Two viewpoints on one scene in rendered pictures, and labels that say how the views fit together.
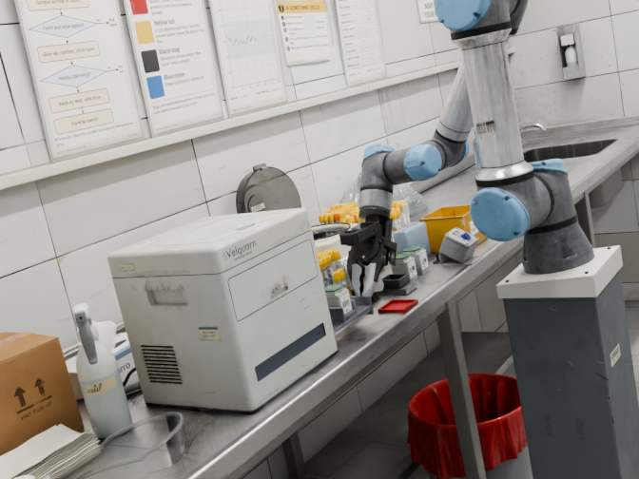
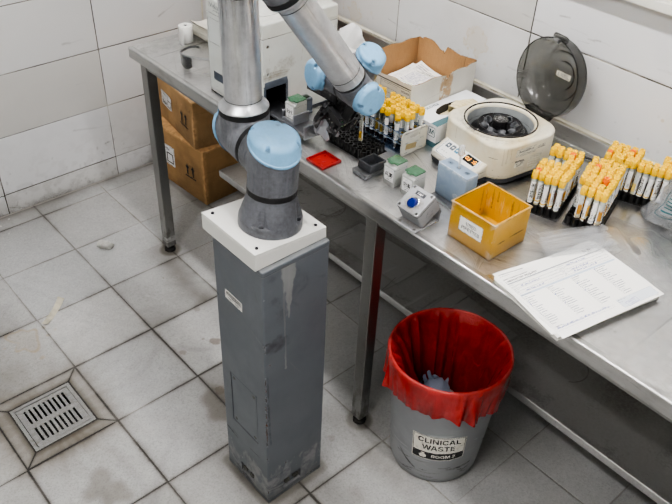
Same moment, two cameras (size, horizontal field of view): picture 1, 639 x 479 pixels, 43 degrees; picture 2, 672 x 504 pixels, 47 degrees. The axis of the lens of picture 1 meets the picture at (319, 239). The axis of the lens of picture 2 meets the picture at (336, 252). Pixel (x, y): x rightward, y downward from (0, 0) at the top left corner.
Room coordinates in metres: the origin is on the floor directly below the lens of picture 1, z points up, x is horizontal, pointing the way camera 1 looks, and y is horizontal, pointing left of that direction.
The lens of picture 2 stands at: (2.15, -1.88, 1.97)
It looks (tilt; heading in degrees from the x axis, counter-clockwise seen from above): 38 degrees down; 101
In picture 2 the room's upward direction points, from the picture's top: 3 degrees clockwise
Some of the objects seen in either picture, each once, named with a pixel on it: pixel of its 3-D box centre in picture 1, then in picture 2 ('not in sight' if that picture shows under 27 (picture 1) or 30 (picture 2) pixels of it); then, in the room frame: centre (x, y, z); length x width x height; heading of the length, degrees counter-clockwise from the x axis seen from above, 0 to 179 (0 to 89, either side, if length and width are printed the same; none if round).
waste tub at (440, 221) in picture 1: (454, 228); (488, 220); (2.21, -0.37, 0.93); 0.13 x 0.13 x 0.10; 53
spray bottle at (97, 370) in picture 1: (97, 370); not in sight; (1.38, 0.43, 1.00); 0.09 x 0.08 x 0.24; 54
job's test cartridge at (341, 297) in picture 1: (336, 303); (296, 109); (1.65, -0.01, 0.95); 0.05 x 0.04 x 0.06; 54
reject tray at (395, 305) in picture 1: (397, 306); (323, 160); (1.76, -0.14, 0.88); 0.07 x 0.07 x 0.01; 54
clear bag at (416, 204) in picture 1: (396, 196); not in sight; (2.84, -0.29, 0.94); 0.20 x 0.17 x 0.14; 119
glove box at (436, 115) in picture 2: not in sight; (453, 115); (2.08, 0.13, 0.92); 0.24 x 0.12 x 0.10; 54
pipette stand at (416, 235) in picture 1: (412, 245); (455, 185); (2.12, -0.24, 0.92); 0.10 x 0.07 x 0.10; 139
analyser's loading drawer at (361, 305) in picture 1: (334, 318); (290, 114); (1.63, 0.00, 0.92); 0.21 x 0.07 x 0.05; 144
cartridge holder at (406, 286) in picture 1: (395, 284); (371, 165); (1.90, -0.15, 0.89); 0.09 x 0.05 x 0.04; 52
